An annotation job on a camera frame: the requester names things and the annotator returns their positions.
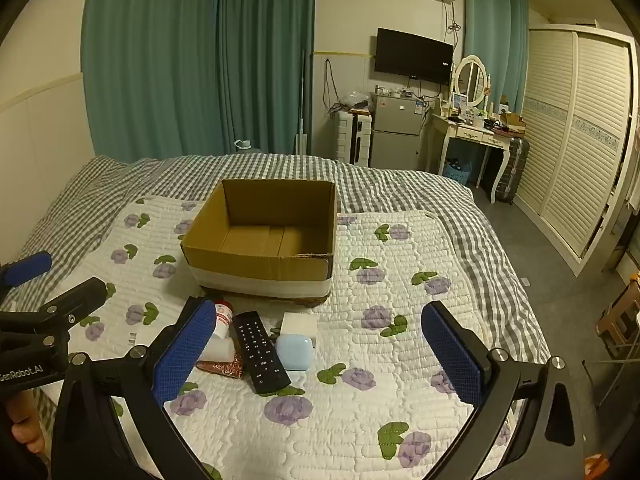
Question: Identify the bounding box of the white floral quilt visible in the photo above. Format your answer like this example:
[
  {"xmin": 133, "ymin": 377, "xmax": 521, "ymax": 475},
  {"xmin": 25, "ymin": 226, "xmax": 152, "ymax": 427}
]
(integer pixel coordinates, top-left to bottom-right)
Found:
[{"xmin": 0, "ymin": 195, "xmax": 516, "ymax": 480}]

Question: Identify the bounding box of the person's left hand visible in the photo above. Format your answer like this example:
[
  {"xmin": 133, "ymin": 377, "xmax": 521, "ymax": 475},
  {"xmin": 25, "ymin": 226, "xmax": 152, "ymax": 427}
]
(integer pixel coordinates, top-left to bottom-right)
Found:
[{"xmin": 0, "ymin": 390, "xmax": 51, "ymax": 461}]

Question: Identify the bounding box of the white suitcase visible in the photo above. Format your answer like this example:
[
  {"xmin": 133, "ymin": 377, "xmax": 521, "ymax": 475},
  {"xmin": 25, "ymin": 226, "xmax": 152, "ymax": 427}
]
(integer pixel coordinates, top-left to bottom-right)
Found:
[{"xmin": 335, "ymin": 109, "xmax": 373, "ymax": 166}]

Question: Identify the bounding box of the grey checked bedsheet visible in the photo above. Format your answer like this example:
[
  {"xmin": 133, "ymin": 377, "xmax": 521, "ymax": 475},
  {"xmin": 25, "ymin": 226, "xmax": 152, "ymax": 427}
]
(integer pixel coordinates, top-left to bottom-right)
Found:
[{"xmin": 10, "ymin": 152, "xmax": 551, "ymax": 366}]

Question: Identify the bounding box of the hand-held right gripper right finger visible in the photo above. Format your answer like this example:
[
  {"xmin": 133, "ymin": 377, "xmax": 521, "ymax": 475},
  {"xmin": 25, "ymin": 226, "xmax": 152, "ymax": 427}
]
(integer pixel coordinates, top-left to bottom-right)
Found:
[{"xmin": 420, "ymin": 301, "xmax": 586, "ymax": 480}]

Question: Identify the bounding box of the pink patterned box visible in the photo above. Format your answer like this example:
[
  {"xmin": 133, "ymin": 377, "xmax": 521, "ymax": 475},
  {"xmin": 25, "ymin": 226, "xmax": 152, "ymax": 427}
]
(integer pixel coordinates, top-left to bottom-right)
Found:
[{"xmin": 195, "ymin": 347, "xmax": 246, "ymax": 380}]

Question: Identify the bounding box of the cardboard box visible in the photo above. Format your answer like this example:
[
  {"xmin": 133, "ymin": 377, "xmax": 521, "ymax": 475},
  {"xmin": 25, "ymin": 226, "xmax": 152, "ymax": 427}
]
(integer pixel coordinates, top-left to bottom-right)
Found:
[{"xmin": 180, "ymin": 178, "xmax": 337, "ymax": 306}]

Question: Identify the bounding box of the black cylindrical tube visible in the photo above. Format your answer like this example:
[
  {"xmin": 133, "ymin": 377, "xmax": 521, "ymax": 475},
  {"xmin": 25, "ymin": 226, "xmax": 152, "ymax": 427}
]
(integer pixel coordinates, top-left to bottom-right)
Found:
[{"xmin": 232, "ymin": 311, "xmax": 292, "ymax": 395}]

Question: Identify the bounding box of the light blue earbuds case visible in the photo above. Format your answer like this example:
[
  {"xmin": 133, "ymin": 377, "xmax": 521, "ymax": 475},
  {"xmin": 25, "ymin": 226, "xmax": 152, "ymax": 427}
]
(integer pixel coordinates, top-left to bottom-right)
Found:
[{"xmin": 275, "ymin": 333, "xmax": 312, "ymax": 372}]

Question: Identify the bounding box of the white dressing table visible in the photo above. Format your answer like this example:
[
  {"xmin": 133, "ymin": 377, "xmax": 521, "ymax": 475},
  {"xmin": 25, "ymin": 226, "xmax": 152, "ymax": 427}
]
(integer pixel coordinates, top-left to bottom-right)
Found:
[{"xmin": 425, "ymin": 110, "xmax": 506, "ymax": 201}]

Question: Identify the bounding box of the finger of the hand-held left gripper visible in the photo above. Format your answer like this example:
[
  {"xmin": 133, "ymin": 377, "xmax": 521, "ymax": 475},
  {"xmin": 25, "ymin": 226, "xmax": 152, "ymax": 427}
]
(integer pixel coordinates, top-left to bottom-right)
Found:
[
  {"xmin": 0, "ymin": 251, "xmax": 53, "ymax": 290},
  {"xmin": 27, "ymin": 277, "xmax": 108, "ymax": 332}
]

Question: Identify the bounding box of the black wall television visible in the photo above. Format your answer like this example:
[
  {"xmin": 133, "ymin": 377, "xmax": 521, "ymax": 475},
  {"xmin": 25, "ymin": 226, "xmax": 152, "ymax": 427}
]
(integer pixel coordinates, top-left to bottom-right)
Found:
[{"xmin": 375, "ymin": 28, "xmax": 455, "ymax": 87}]

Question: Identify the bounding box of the black wall cable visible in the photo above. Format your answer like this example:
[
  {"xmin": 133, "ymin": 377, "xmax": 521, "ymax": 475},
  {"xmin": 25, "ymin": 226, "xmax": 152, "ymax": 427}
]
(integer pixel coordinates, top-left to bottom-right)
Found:
[{"xmin": 322, "ymin": 58, "xmax": 341, "ymax": 113}]

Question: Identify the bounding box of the wooden stool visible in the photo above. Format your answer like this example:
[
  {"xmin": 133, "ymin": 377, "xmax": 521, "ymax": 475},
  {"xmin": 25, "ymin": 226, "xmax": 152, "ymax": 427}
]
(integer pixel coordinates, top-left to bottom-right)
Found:
[{"xmin": 597, "ymin": 272, "xmax": 640, "ymax": 356}]

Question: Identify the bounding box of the narrow teal curtain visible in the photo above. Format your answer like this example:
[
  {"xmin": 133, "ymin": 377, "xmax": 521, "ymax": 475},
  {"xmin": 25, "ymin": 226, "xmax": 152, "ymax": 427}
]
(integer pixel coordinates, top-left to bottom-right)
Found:
[{"xmin": 462, "ymin": 0, "xmax": 530, "ymax": 111}]

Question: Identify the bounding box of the grey small fridge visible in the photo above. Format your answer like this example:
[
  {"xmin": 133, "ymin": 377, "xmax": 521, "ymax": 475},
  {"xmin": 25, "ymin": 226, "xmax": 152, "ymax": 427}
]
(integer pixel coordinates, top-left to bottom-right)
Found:
[{"xmin": 369, "ymin": 92, "xmax": 426, "ymax": 170}]

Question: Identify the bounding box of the cream louvred wardrobe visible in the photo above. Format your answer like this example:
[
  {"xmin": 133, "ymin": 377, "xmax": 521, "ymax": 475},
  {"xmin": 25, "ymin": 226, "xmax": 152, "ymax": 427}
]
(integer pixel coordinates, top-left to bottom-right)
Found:
[{"xmin": 515, "ymin": 22, "xmax": 638, "ymax": 277}]

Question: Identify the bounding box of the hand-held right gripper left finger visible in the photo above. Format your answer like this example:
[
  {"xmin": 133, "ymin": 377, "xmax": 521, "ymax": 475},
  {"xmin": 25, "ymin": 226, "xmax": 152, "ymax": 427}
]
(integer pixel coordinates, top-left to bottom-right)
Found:
[{"xmin": 50, "ymin": 297, "xmax": 218, "ymax": 480}]

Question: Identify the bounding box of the white bottle with red cap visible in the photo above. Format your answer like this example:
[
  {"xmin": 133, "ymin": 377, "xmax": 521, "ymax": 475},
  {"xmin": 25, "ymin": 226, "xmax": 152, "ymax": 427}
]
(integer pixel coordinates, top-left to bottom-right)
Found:
[{"xmin": 214, "ymin": 301, "xmax": 236, "ymax": 343}]

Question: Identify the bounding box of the small white box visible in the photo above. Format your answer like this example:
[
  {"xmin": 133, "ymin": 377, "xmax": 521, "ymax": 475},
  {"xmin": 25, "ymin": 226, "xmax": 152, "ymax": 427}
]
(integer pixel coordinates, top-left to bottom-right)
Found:
[{"xmin": 280, "ymin": 311, "xmax": 319, "ymax": 348}]

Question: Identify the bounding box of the blue plastic basket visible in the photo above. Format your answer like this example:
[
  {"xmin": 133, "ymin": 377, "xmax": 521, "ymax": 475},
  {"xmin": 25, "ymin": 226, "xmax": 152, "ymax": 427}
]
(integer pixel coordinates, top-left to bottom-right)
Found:
[{"xmin": 442, "ymin": 160, "xmax": 473, "ymax": 186}]

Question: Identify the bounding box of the white oval mirror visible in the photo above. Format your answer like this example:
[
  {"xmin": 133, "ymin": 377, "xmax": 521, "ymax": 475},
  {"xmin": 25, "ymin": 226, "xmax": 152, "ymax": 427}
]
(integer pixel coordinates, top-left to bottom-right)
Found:
[{"xmin": 452, "ymin": 55, "xmax": 488, "ymax": 109}]

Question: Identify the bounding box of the dark suitcase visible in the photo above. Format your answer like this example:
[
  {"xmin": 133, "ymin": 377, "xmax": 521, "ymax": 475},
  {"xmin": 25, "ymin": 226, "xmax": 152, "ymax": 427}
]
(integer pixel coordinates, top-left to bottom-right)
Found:
[{"xmin": 492, "ymin": 135, "xmax": 530, "ymax": 205}]

